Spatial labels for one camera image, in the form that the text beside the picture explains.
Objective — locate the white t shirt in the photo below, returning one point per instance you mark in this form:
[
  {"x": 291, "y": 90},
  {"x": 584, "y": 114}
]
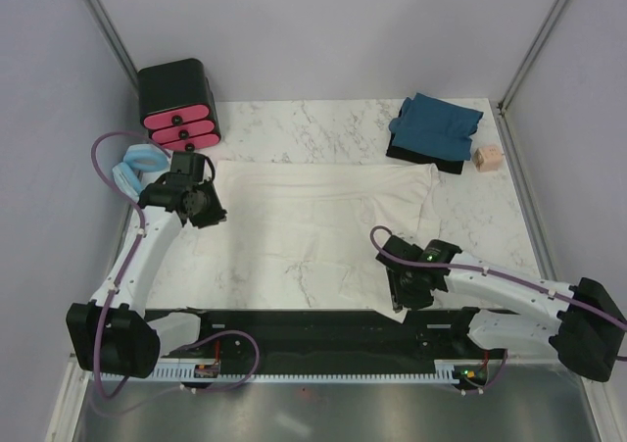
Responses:
[{"x": 303, "y": 229}]

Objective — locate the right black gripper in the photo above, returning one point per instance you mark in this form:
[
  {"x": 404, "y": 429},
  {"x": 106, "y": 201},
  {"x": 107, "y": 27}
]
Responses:
[{"x": 399, "y": 297}]

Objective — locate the folded teal t shirt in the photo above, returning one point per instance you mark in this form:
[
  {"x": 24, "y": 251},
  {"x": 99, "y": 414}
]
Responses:
[{"x": 435, "y": 128}]

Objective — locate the white slotted cable duct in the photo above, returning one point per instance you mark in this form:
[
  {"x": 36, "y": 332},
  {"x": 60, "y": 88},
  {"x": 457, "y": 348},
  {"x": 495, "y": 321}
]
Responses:
[{"x": 205, "y": 372}]

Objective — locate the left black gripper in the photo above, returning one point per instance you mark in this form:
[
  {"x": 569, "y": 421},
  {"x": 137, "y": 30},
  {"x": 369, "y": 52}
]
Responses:
[{"x": 216, "y": 214}]

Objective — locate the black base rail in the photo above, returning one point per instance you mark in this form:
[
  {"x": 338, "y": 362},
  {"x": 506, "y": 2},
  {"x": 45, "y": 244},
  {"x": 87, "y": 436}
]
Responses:
[{"x": 344, "y": 340}]

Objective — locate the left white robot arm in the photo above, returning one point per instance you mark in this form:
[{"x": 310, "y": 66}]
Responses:
[{"x": 110, "y": 333}]

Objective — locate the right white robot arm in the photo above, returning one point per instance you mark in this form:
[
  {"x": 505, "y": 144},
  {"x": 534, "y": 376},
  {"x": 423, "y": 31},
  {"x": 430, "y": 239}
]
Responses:
[{"x": 579, "y": 324}]

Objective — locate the black pink drawer box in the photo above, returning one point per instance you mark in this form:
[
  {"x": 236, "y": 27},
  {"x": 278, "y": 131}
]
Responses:
[{"x": 177, "y": 106}]

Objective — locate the small pink cube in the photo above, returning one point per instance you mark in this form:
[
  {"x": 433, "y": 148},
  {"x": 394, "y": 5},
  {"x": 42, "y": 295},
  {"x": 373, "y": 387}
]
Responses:
[{"x": 488, "y": 158}]

